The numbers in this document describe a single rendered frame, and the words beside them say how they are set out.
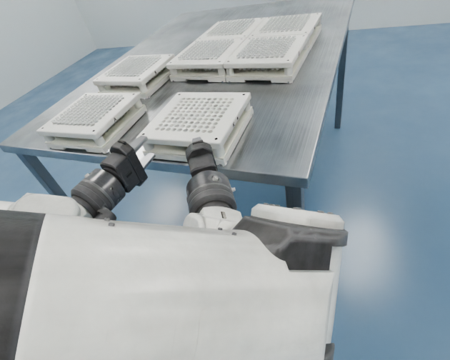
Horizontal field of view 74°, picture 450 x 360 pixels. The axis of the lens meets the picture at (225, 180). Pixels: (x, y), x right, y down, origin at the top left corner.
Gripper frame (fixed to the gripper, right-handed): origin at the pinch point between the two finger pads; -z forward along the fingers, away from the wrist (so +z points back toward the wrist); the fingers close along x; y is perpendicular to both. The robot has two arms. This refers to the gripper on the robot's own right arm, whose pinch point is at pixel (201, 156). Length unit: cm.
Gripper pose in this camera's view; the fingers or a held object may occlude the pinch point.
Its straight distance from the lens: 68.0
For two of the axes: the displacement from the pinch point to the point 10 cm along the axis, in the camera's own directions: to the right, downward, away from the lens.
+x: 1.9, 7.2, 6.7
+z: 1.9, 6.4, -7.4
